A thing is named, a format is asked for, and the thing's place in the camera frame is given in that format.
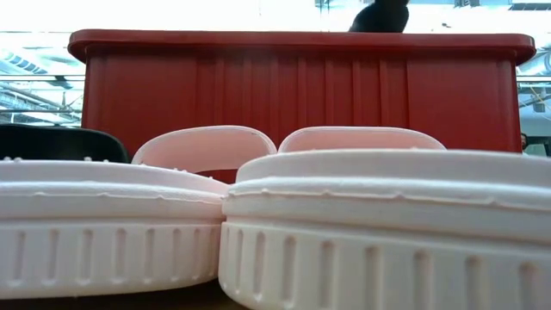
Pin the pink foam slide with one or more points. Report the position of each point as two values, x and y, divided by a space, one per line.
107 258
387 267

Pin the black foam slide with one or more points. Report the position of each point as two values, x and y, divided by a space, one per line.
381 19
56 144

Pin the red plastic bin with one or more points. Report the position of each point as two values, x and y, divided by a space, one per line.
275 86

